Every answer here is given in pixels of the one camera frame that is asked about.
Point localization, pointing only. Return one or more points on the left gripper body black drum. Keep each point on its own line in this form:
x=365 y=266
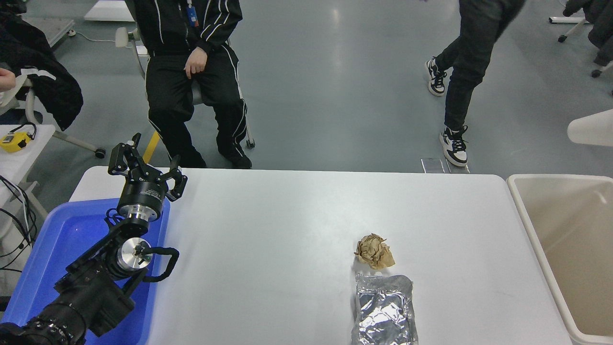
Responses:
x=143 y=194

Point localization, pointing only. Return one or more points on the person's left hand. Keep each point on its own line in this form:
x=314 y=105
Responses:
x=196 y=62

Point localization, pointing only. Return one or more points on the person's hand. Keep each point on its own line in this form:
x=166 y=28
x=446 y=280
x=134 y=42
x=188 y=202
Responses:
x=6 y=80

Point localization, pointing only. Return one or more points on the person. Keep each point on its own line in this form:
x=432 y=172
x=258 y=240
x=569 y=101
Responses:
x=172 y=91
x=471 y=48
x=598 y=24
x=5 y=99

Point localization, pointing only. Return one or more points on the blue plastic tray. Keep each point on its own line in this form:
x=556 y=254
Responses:
x=62 y=235

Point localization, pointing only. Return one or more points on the white side table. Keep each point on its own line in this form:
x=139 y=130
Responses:
x=19 y=165

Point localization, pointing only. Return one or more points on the black jacket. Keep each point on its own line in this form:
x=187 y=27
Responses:
x=43 y=91

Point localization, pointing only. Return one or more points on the grey padded chair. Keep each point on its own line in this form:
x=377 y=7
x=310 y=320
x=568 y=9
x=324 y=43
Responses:
x=125 y=37

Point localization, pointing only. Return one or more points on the white flat board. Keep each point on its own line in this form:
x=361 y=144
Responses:
x=107 y=10

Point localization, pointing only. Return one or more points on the grey wheeled platform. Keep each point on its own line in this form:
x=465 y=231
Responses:
x=48 y=28

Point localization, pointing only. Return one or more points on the crumpled tan paper ball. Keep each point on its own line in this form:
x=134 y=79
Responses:
x=374 y=251

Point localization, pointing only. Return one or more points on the silver foil tray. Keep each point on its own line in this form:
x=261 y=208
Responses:
x=385 y=311

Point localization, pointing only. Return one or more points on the metal floor plate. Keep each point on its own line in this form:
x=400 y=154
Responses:
x=465 y=170
x=431 y=166

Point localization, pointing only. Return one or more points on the large pale bin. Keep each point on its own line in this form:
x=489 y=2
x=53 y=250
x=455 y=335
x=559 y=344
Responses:
x=574 y=249

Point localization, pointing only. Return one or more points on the white chair base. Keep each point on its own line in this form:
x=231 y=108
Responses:
x=567 y=20

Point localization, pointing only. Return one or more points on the black chair caster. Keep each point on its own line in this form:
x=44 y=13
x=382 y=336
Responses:
x=595 y=73

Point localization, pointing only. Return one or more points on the white frame chair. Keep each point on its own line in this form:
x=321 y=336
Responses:
x=99 y=153

